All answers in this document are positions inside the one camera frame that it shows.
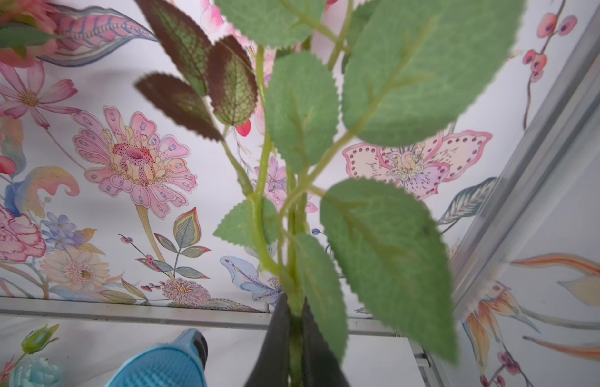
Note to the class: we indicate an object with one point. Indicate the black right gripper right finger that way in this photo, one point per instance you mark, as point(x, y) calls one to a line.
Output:
point(319, 364)

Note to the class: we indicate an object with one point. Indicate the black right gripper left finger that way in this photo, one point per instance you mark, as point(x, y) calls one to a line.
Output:
point(272, 368)

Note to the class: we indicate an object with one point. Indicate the coral carnation spray stem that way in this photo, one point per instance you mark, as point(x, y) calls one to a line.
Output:
point(348, 116)

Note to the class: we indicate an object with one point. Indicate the pale pink peony stem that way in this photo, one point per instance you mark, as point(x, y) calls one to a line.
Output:
point(27, 32)

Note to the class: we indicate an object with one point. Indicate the bunch of artificial flowers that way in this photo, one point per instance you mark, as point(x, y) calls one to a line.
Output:
point(30, 369)

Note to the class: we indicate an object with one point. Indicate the blue microphone on black stand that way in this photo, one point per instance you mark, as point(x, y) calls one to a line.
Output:
point(180, 363)

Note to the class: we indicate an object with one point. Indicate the right corner aluminium post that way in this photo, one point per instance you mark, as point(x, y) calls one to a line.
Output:
point(573, 101)

